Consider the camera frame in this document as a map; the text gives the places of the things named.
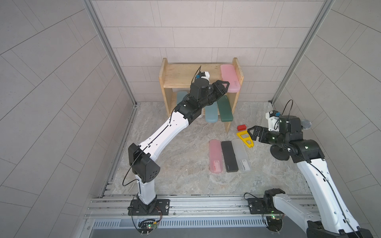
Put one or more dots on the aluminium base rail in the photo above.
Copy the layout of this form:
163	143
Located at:
184	211

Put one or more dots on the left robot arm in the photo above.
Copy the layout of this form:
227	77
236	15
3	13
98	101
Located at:
142	157

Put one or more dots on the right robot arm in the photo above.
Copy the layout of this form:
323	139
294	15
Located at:
334	219

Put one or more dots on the right circuit board with wires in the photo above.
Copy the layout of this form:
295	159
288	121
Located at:
274	222

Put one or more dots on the yellow frame block with hole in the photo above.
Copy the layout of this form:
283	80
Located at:
245	137

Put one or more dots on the wooden two-tier shelf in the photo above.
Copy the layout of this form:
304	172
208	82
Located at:
179	75

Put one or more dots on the clear white pencil case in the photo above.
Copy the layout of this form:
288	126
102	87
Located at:
241	155

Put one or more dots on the silver microphone on stand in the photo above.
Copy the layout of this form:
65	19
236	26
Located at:
287	140

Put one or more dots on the light teal pencil case right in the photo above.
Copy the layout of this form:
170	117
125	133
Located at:
211	113

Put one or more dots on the dark green pencil case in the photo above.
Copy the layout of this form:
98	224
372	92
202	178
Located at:
225	112

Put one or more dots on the light teal pencil case left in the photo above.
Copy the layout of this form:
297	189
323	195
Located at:
181	97

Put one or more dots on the left circuit board with wires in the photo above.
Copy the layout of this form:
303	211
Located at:
146	226

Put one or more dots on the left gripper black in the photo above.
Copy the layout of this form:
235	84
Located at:
216	90

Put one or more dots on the light teal pencil case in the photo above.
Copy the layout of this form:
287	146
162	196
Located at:
211	113
181	97

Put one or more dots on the circuit board with wires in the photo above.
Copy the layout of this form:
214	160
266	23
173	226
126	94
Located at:
146	226
274	222

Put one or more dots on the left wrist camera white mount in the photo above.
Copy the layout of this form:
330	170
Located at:
202	74

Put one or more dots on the black pencil case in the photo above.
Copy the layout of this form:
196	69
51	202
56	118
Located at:
229	156

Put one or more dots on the pink pencil case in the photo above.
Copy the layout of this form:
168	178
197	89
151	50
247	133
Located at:
228	73
215	156

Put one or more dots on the red rectangular block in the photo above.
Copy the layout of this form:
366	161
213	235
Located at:
241	128

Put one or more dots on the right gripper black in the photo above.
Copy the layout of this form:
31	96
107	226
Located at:
263	131

